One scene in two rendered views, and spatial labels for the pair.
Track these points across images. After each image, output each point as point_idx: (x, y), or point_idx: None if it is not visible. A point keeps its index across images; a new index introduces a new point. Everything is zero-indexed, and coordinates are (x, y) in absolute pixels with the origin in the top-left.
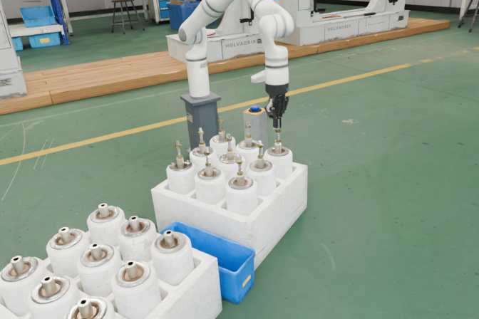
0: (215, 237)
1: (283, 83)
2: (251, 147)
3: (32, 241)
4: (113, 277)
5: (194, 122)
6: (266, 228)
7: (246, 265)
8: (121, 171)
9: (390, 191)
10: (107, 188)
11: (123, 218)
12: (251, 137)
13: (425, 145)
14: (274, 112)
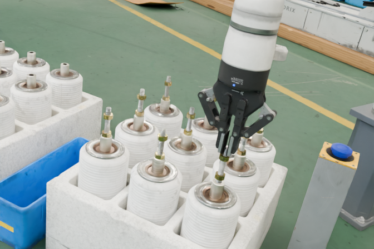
0: None
1: (227, 61)
2: (225, 167)
3: (136, 105)
4: None
5: (349, 142)
6: (79, 229)
7: (1, 203)
8: (267, 139)
9: None
10: (230, 133)
11: (62, 87)
12: (241, 154)
13: None
14: (208, 109)
